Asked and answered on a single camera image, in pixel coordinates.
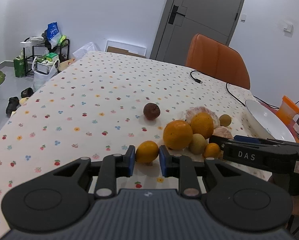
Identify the green carton box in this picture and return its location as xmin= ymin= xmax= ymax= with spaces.
xmin=13 ymin=56 xmax=25 ymax=77

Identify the cardboard sheet against wall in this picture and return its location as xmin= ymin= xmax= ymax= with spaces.
xmin=107 ymin=46 xmax=146 ymax=59

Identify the black usb cable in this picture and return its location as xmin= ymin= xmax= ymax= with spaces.
xmin=190 ymin=70 xmax=280 ymax=110

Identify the grey door with black handle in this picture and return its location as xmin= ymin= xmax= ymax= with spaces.
xmin=150 ymin=0 xmax=244 ymax=66

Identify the large peeled pomelo segment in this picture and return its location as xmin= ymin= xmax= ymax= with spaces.
xmin=180 ymin=106 xmax=221 ymax=128

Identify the small kumquat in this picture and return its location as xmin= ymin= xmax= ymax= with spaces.
xmin=203 ymin=143 xmax=221 ymax=159
xmin=135 ymin=140 xmax=159 ymax=164

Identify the translucent plastic bag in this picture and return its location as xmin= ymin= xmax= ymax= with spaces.
xmin=72 ymin=42 xmax=100 ymax=60

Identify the white plastic bag on floor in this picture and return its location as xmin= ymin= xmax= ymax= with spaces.
xmin=31 ymin=57 xmax=59 ymax=92

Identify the orange lidded plastic cup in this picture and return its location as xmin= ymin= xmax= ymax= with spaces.
xmin=276 ymin=95 xmax=299 ymax=126

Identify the white ceramic bowl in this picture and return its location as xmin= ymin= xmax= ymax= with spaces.
xmin=245 ymin=100 xmax=296 ymax=142

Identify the blue plastic bag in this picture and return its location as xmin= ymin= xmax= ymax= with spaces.
xmin=46 ymin=22 xmax=62 ymax=48

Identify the large orange front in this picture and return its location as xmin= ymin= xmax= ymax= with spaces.
xmin=163 ymin=120 xmax=193 ymax=151

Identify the green-brown round fruit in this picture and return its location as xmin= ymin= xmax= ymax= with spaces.
xmin=189 ymin=133 xmax=208 ymax=155
xmin=219 ymin=114 xmax=232 ymax=127

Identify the yellow slipper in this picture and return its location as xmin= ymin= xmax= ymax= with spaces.
xmin=19 ymin=97 xmax=29 ymax=106

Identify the dark brown passion fruit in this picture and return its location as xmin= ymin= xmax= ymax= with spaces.
xmin=143 ymin=103 xmax=161 ymax=121

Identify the floral white tablecloth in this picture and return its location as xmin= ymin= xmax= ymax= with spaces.
xmin=0 ymin=50 xmax=273 ymax=238

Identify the orange upholstered chair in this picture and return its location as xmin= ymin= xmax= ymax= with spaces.
xmin=185 ymin=34 xmax=250 ymax=89

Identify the white framed board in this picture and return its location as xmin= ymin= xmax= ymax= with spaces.
xmin=105 ymin=40 xmax=147 ymax=56

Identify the black metal shelf rack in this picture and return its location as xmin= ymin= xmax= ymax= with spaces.
xmin=20 ymin=36 xmax=70 ymax=76

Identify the small peeled pomelo segment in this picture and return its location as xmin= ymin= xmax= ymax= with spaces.
xmin=213 ymin=126 xmax=233 ymax=139

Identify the small kumquat front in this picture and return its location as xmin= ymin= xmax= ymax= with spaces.
xmin=135 ymin=140 xmax=159 ymax=164

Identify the large orange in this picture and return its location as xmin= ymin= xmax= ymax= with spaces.
xmin=163 ymin=120 xmax=193 ymax=151
xmin=190 ymin=113 xmax=214 ymax=139

